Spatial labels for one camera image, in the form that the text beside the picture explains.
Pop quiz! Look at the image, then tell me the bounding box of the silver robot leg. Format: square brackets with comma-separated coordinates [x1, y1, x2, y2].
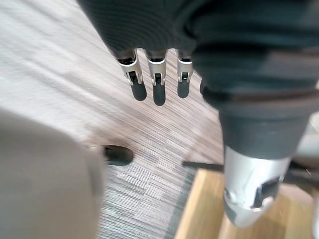
[0, 109, 107, 239]

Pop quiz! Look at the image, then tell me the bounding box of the wooden shoe rack black frame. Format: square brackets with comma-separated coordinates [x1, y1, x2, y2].
[173, 160, 319, 239]

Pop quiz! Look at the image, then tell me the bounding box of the dark robot foot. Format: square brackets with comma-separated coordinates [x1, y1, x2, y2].
[102, 145, 134, 167]

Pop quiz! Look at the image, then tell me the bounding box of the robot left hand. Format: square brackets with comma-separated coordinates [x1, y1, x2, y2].
[77, 0, 319, 229]

